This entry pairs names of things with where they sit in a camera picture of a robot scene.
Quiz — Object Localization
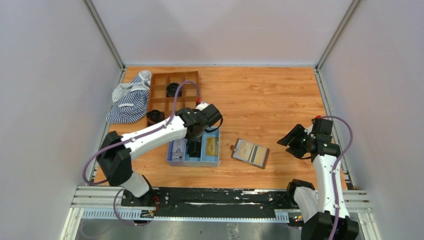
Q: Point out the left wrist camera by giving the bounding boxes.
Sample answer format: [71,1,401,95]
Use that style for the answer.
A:
[193,101,210,113]

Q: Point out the brown wooden grid tray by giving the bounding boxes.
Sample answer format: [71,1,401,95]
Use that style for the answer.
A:
[146,71,200,127]

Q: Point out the black rolled belt top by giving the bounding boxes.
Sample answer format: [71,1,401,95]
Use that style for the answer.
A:
[165,82,182,98]

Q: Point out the gold VIP card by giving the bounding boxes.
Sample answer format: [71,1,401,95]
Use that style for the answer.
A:
[206,137,219,156]

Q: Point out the brown leather card holder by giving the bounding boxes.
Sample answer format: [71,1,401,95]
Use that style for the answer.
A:
[230,138,270,169]

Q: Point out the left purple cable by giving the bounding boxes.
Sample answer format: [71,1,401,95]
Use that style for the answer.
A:
[82,80,202,227]

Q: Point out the black rolled belt left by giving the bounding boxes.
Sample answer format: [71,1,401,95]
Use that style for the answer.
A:
[146,109,165,127]

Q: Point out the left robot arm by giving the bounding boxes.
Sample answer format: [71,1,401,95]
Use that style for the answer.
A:
[94,102,224,199]

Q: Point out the black rolled belt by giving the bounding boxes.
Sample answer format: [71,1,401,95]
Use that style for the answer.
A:
[146,109,165,127]
[165,82,182,98]

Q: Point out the black card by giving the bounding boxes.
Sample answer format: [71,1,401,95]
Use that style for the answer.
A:
[186,140,202,158]

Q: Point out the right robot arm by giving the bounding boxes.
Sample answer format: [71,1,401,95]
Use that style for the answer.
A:
[277,118,360,240]

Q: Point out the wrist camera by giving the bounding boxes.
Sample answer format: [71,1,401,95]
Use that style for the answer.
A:
[310,118,334,143]
[193,101,210,113]

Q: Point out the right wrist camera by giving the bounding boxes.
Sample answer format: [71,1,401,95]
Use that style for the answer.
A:
[310,118,334,143]

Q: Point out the grey card in box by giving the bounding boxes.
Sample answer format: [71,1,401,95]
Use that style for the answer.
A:
[171,138,186,161]

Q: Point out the striped blue white cloth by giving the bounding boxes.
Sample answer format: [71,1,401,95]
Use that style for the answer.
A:
[106,70,152,125]

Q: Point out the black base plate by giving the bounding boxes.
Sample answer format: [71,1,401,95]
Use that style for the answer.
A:
[120,187,299,219]

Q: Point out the blue three-compartment box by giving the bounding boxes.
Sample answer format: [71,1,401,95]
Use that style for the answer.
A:
[166,127,221,168]

